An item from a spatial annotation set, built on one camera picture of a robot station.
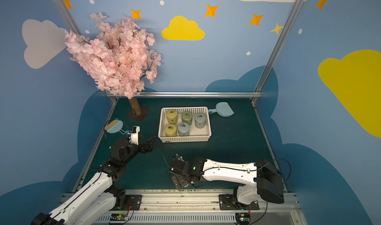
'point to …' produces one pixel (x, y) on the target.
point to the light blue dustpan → (222, 109)
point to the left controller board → (118, 217)
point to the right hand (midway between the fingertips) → (183, 175)
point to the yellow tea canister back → (172, 116)
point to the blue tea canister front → (183, 129)
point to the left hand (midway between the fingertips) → (148, 134)
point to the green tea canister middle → (187, 117)
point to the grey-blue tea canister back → (200, 120)
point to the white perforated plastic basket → (196, 135)
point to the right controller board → (242, 218)
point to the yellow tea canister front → (170, 130)
